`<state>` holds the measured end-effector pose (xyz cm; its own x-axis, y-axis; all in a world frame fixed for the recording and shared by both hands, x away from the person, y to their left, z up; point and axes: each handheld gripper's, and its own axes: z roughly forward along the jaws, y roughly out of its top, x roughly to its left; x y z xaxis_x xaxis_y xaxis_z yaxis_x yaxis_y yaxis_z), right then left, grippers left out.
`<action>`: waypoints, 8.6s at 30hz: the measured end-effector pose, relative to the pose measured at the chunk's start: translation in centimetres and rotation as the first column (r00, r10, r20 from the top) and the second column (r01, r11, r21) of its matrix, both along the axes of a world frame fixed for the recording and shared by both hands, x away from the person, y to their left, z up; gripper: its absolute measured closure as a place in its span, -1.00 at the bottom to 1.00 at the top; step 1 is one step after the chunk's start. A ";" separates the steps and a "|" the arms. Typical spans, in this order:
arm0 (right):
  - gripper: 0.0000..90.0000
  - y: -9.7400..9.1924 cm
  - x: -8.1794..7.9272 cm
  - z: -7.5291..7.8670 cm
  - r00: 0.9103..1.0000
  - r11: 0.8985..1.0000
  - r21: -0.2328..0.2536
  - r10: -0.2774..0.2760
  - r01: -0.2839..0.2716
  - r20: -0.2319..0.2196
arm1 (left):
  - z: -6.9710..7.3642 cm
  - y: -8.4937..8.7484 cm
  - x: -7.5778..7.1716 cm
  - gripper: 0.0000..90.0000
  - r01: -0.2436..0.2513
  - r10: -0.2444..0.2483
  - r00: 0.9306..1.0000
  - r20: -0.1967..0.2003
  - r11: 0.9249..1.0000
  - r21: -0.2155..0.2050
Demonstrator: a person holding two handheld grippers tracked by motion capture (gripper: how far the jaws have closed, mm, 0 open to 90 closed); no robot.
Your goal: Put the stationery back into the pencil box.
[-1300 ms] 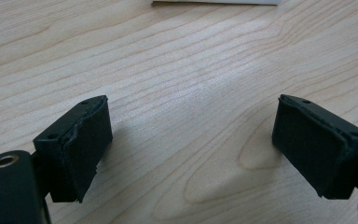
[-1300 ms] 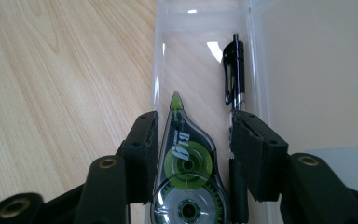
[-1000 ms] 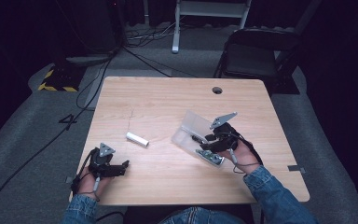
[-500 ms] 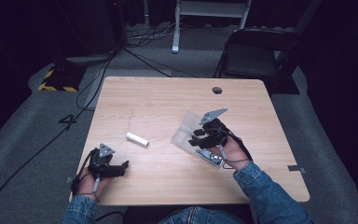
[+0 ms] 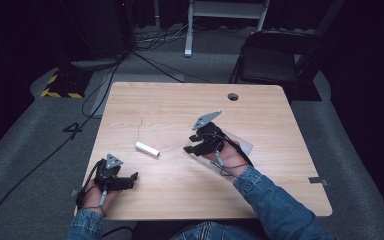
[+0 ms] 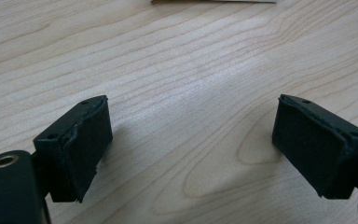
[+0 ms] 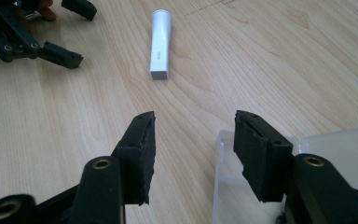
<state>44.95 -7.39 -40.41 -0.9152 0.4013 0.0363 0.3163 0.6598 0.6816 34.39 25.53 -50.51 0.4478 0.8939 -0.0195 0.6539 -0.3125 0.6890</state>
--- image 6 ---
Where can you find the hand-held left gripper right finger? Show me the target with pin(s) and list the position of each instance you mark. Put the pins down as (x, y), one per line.
(318, 149)

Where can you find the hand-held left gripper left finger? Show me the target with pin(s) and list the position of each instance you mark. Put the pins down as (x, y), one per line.
(74, 149)

